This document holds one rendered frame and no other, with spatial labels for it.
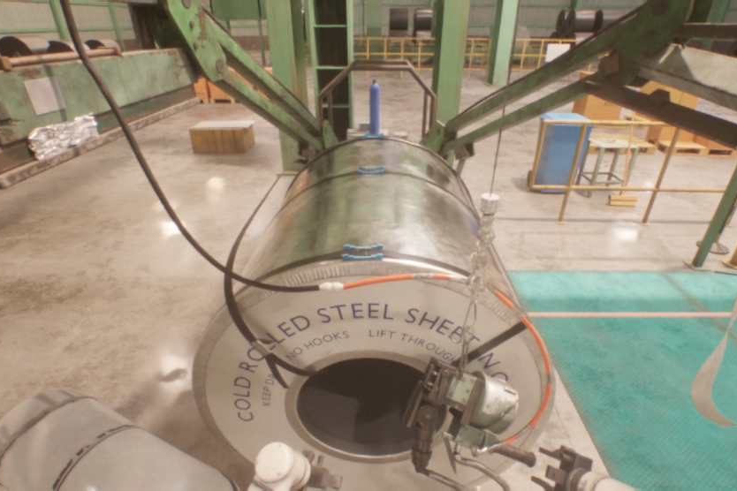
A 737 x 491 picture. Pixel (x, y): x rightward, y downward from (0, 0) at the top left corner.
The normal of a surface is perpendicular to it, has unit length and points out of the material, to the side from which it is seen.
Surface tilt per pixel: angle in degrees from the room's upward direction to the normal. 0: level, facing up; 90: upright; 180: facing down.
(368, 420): 3
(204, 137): 90
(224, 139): 90
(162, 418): 0
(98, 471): 9
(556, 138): 93
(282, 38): 90
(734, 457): 0
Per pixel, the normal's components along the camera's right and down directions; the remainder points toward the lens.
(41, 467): -0.28, -0.40
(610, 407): 0.00, -0.87
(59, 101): 1.00, 0.02
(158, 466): 0.51, -0.83
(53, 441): -0.14, -0.71
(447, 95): -0.04, 0.49
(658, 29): -0.94, 0.17
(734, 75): -0.76, -0.48
